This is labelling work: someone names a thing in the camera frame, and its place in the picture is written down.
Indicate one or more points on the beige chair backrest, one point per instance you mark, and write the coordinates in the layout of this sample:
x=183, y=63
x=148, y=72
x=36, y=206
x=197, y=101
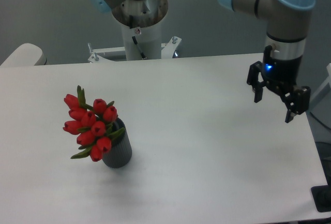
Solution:
x=26, y=54

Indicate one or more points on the dark grey ribbed vase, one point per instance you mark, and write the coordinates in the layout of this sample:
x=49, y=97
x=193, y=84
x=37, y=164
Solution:
x=120, y=153

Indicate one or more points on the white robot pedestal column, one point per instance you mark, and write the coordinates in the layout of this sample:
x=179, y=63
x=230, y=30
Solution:
x=140, y=21

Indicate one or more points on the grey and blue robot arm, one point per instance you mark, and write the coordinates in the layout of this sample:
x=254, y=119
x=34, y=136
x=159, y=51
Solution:
x=287, y=29

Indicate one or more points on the black box at table edge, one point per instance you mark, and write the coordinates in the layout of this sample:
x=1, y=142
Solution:
x=321, y=197

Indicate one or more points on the white metal base frame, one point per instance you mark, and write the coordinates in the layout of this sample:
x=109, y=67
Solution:
x=167, y=50

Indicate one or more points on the red tulip bouquet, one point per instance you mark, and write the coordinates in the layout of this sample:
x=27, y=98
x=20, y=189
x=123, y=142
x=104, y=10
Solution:
x=93, y=125

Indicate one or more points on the white furniture at right edge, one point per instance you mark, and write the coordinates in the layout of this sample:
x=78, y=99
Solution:
x=321, y=91

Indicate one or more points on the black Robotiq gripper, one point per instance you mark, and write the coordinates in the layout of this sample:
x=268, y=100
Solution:
x=281, y=75

